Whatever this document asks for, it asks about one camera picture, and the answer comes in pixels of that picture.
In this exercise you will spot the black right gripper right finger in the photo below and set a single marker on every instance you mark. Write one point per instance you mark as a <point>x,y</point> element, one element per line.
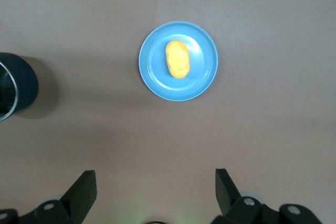
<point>227,195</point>

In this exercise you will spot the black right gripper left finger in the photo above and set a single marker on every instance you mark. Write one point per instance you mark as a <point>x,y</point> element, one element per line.
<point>78,195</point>

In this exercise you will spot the yellow potato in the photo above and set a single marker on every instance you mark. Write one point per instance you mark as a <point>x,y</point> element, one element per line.
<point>178,60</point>

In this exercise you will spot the brown table cover mat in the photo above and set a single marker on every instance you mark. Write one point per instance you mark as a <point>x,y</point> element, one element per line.
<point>168,134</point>

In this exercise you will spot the blue round plate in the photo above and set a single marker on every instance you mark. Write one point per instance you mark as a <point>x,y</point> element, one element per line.
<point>152,77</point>

